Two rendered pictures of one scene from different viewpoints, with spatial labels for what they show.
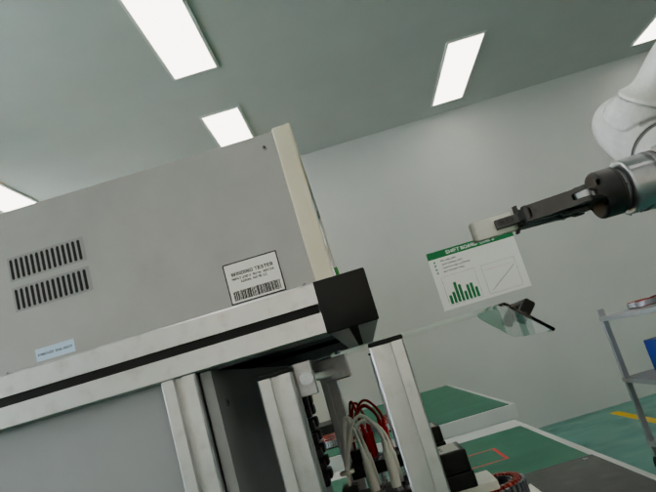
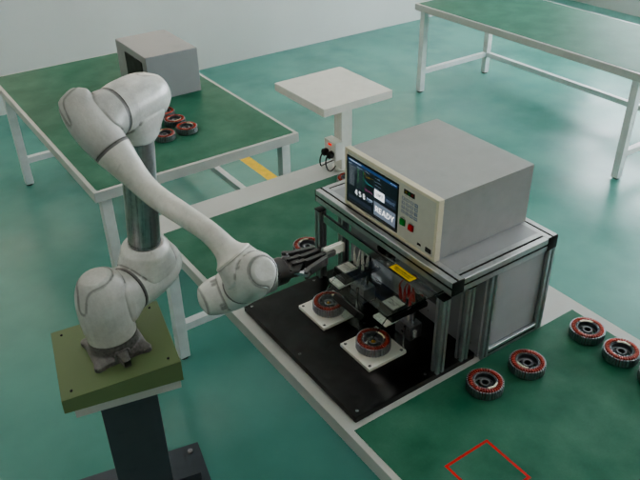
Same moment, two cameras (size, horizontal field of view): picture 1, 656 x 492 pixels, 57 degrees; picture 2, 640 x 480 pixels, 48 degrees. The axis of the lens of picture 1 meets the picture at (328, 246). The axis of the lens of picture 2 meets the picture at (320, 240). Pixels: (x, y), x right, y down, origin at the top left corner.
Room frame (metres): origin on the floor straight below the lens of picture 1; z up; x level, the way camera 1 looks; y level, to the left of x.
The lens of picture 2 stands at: (2.30, -1.25, 2.31)
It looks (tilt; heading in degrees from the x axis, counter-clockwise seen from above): 33 degrees down; 145
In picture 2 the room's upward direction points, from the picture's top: 1 degrees counter-clockwise
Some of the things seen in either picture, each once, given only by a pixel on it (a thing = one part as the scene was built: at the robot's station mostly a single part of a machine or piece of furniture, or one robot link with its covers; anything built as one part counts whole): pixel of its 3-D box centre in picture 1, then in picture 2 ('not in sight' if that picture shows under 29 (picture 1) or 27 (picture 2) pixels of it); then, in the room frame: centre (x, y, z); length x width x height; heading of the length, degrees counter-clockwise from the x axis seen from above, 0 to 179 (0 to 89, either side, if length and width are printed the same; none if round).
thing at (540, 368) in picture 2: not in sight; (527, 364); (1.30, 0.21, 0.77); 0.11 x 0.11 x 0.04
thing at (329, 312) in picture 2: not in sight; (329, 304); (0.72, -0.13, 0.80); 0.11 x 0.11 x 0.04
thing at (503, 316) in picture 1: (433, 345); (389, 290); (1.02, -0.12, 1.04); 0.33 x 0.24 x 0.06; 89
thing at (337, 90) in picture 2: not in sight; (332, 135); (-0.06, 0.46, 0.98); 0.37 x 0.35 x 0.46; 179
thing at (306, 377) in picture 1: (327, 372); not in sight; (0.85, 0.05, 1.04); 0.62 x 0.02 x 0.03; 179
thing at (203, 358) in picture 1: (219, 365); (429, 216); (0.85, 0.19, 1.09); 0.68 x 0.44 x 0.05; 179
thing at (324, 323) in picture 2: not in sight; (329, 310); (0.72, -0.13, 0.78); 0.15 x 0.15 x 0.01; 89
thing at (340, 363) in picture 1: (333, 366); not in sight; (0.93, 0.04, 1.05); 0.06 x 0.04 x 0.04; 179
